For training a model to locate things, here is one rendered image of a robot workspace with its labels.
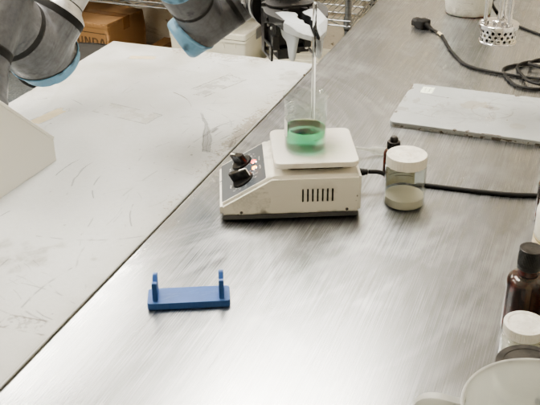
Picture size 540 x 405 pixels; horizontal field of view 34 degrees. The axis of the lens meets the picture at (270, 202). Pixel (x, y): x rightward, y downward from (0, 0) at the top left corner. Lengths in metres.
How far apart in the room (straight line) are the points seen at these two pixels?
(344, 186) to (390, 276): 0.17
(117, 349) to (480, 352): 0.41
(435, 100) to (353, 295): 0.65
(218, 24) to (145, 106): 0.29
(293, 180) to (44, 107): 0.63
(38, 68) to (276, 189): 0.53
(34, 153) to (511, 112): 0.83
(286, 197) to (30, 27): 0.52
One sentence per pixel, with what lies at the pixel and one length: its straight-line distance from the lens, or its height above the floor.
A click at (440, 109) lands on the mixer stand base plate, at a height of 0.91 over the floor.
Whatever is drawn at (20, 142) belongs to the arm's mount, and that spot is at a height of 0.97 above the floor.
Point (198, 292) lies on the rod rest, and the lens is 1.08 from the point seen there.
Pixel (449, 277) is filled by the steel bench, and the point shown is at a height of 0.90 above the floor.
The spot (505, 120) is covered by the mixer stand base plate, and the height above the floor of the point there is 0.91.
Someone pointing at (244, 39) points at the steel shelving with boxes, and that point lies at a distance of 3.54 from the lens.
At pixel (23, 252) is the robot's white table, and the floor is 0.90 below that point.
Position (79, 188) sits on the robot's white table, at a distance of 1.37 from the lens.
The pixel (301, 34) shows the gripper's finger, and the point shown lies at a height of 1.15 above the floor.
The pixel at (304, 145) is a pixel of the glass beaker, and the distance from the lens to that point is 1.22.
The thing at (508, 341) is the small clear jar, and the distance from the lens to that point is 0.98.
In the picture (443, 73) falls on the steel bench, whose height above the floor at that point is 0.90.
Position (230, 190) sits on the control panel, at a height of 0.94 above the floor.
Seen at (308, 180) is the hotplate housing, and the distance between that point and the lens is 1.22.
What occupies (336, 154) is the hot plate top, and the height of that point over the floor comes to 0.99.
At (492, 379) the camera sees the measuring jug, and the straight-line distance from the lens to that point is 0.77.
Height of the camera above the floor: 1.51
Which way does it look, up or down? 28 degrees down
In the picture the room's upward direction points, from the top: 1 degrees counter-clockwise
